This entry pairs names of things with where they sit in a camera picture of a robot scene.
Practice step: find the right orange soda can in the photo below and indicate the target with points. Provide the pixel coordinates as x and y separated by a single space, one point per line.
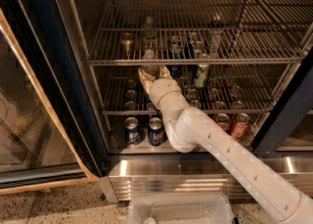
240 126

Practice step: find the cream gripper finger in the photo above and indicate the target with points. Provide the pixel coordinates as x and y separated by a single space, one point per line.
146 79
164 72

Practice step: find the middle wire shelf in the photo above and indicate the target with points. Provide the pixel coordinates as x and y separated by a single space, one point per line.
253 86

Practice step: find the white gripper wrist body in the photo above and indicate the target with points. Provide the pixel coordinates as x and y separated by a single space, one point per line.
163 88

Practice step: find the green can middle shelf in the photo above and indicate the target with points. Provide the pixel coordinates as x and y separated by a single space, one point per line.
197 51

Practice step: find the orange soda can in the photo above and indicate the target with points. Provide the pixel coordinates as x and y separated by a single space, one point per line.
240 126
222 120

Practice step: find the brown bottle middle shelf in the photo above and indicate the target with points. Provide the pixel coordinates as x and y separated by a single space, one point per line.
127 42

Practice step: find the left orange soda can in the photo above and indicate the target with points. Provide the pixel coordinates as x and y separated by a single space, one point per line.
222 120

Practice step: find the right blue Pepsi can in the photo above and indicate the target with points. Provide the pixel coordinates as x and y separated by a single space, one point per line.
155 131

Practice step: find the wire shelf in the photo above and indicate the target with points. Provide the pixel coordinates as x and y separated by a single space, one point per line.
255 31
253 86

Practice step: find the dark fridge centre mullion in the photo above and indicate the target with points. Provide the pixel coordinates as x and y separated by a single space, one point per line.
294 104

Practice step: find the clear plastic bin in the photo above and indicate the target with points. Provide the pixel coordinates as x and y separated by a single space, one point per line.
181 208

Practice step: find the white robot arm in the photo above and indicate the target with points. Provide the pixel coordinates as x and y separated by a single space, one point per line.
187 127

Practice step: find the blue pepsi can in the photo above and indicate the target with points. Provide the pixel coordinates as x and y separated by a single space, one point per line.
132 131
155 131

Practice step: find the clear water bottle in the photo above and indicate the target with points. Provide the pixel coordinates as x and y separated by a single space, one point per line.
150 67

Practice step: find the top wire shelf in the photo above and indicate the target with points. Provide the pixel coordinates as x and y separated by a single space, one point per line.
255 31

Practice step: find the left blue Pepsi can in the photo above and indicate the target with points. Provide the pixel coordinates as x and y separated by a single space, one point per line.
132 131

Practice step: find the stainless fridge base panel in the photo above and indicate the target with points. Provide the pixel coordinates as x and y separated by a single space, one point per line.
136 176

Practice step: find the blue can middle shelf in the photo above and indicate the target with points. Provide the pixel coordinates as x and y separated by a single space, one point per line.
174 53

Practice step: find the open glass fridge door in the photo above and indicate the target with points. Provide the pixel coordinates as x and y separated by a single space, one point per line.
50 134

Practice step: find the dark cola bottle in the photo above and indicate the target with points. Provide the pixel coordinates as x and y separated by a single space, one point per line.
216 28

